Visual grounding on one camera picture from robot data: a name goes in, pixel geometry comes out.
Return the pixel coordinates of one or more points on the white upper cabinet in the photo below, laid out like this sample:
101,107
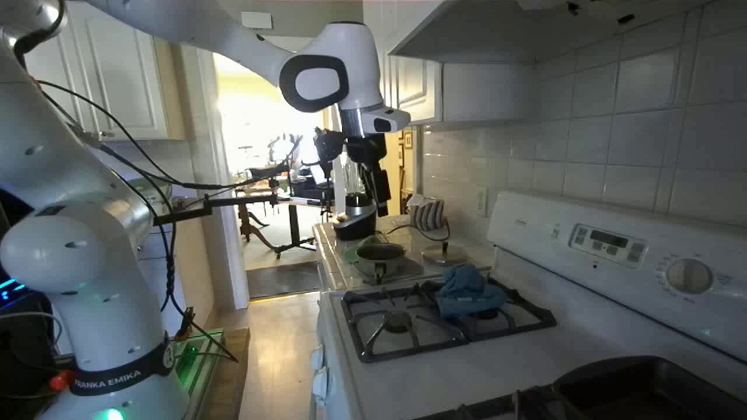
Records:
421,78

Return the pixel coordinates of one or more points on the tall white cabinet doors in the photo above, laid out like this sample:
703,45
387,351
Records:
118,78

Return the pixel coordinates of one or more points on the white rectangular wall plate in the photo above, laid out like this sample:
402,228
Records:
256,18

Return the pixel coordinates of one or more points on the black equipment box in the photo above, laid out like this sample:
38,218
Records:
24,351

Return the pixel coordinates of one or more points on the brown floor rug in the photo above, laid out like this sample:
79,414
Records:
230,388

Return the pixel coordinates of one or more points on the black tripod with boom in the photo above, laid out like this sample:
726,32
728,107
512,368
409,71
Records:
233,204

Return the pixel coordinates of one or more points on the striped dish towel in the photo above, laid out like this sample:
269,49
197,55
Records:
430,214

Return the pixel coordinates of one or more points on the round white stove dial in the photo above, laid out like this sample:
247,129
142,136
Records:
688,275

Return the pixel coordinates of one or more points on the white range hood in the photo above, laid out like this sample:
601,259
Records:
505,31

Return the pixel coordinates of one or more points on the white wall outlet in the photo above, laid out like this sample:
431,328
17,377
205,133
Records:
482,202

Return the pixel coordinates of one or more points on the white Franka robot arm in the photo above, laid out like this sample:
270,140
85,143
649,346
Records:
77,258

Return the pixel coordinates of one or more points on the orange round button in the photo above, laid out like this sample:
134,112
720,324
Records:
60,381

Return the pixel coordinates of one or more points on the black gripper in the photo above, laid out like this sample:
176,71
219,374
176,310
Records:
372,151

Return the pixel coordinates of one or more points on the stove digital display panel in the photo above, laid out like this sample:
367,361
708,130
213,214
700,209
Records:
607,238

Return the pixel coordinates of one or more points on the black burner grate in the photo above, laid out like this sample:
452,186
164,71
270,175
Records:
538,314

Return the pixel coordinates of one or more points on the white stove knob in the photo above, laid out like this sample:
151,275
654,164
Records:
319,385
318,361

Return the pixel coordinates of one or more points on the dark floor mat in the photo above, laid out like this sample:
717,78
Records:
283,281

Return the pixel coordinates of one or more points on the white gas stove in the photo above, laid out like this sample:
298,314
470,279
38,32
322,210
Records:
403,381

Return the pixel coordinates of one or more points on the green lit base plate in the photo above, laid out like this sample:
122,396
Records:
193,364

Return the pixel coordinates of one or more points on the blue cloth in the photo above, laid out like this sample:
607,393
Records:
468,293

